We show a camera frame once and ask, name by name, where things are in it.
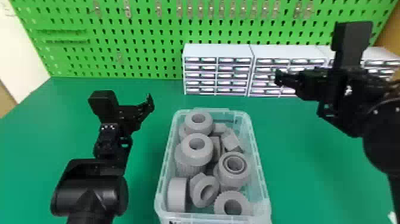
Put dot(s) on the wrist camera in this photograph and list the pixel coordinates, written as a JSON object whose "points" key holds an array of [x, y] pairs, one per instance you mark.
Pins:
{"points": [[103, 104], [350, 43]]}

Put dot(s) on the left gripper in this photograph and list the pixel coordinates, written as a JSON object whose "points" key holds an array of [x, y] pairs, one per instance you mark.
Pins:
{"points": [[128, 117]]}

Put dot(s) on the white panel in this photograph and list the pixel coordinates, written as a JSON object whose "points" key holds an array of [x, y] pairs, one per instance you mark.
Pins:
{"points": [[18, 56]]}

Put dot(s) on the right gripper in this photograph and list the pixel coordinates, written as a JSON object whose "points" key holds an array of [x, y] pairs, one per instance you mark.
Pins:
{"points": [[315, 84]]}

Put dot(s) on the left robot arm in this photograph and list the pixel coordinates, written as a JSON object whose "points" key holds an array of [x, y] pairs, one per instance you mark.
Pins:
{"points": [[90, 190]]}

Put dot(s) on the clear bin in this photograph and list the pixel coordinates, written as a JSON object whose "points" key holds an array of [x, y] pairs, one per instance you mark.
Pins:
{"points": [[256, 187]]}

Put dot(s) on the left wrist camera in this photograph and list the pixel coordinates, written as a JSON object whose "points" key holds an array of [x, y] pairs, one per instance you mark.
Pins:
{"points": [[103, 104]]}

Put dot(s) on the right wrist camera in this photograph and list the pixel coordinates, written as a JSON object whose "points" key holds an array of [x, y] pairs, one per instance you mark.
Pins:
{"points": [[350, 43]]}

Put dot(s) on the grey nut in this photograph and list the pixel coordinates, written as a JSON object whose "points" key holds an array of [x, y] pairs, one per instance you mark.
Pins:
{"points": [[230, 142], [219, 128]]}

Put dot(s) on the white drawer cabinet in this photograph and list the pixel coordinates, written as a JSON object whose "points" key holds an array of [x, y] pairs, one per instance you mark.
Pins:
{"points": [[382, 59], [268, 62], [215, 67]]}

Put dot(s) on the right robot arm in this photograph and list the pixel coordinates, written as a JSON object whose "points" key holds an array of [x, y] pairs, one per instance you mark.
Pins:
{"points": [[381, 131]]}

